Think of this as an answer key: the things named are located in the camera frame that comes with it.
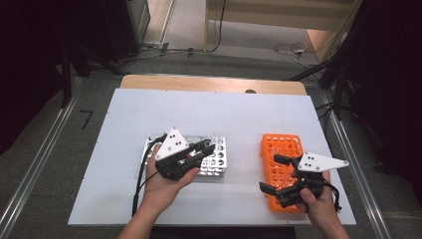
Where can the dark curtain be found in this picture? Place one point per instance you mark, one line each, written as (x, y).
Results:
(391, 83)

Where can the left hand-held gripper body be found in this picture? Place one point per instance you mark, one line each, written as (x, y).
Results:
(172, 144)

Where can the black metal stand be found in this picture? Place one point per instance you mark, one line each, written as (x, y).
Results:
(66, 79)
(337, 96)

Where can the wooden table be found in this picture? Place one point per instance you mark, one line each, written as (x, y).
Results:
(205, 83)

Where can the light wooden furniture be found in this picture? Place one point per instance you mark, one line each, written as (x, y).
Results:
(278, 15)

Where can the person's dark clothing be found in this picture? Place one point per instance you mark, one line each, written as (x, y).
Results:
(225, 233)

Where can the orange plastic test tube rack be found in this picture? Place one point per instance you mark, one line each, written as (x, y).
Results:
(282, 146)

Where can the white board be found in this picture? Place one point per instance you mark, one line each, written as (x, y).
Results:
(205, 113)

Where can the person's left hand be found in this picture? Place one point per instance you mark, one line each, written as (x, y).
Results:
(164, 192)

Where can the silver metal test tube rack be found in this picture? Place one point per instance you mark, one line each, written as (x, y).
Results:
(215, 163)

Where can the dark cabinet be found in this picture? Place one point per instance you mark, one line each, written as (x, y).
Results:
(122, 26)

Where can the aluminium floor rail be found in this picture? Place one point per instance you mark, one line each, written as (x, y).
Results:
(36, 162)
(351, 156)

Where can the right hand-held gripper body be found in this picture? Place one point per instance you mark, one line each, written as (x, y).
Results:
(320, 162)

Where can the person's right hand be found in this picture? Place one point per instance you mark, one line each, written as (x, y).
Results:
(320, 209)

